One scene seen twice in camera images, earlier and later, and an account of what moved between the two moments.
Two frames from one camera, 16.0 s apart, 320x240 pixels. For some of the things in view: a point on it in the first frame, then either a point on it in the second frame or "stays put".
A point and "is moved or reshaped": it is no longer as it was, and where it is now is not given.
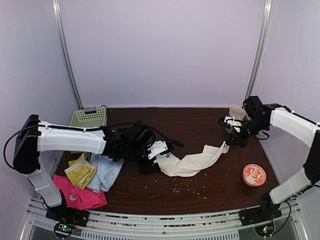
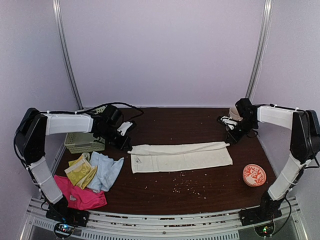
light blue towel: (106, 173) stays put
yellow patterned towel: (80, 172) stays put
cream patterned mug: (238, 112) stays put
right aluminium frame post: (262, 42) stays put
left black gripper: (149, 167) -> (126, 139)
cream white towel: (172, 166) is moved or reshaped
